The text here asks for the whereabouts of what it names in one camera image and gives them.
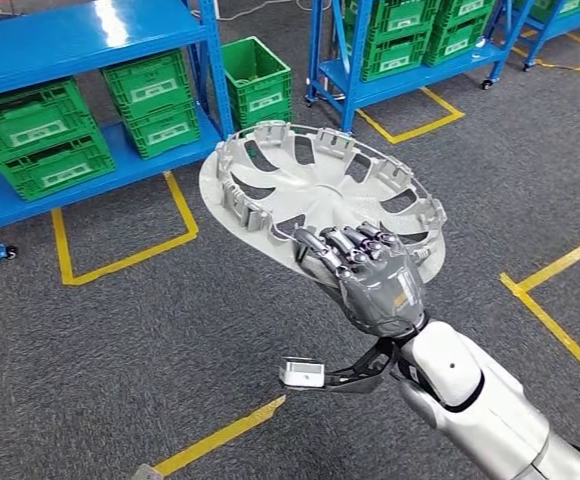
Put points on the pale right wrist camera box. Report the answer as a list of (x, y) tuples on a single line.
[(302, 373)]

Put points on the grey plastic wheel cover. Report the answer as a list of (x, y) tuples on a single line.
[(320, 192)]

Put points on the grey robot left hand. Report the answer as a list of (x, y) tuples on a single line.
[(147, 472)]

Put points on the blue metal shelf rack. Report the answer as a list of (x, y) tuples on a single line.
[(355, 66), (70, 33), (560, 23)]

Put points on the yellow floor tape line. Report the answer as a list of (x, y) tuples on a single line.
[(220, 437)]

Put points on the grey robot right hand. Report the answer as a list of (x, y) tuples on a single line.
[(385, 298)]

